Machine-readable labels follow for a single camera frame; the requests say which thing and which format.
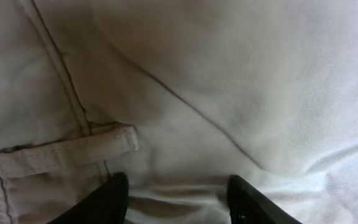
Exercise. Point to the beige shorts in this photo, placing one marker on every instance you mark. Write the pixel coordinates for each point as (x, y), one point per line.
(179, 95)

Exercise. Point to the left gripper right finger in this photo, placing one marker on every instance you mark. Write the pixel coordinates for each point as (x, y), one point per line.
(249, 206)

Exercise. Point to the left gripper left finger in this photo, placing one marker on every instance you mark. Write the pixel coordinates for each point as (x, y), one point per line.
(105, 205)

